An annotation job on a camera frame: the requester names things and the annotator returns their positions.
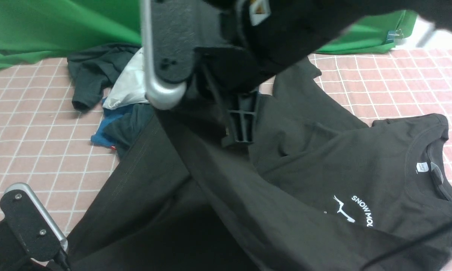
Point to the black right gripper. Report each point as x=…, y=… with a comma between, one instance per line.
x=231, y=64

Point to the dark gray long-sleeve shirt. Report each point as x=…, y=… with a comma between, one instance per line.
x=319, y=190

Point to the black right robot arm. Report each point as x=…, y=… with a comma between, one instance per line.
x=295, y=28

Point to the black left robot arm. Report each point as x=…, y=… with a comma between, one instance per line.
x=12, y=255

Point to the white shirt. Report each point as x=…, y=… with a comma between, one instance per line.
x=129, y=88

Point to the dark teal shirt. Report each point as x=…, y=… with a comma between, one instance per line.
x=93, y=72

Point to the blue binder clip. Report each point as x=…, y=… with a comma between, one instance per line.
x=394, y=36

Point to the pink checkered tablecloth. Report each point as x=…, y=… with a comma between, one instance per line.
x=44, y=143

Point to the green backdrop cloth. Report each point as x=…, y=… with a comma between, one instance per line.
x=31, y=30

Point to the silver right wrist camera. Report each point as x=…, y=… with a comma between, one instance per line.
x=169, y=35

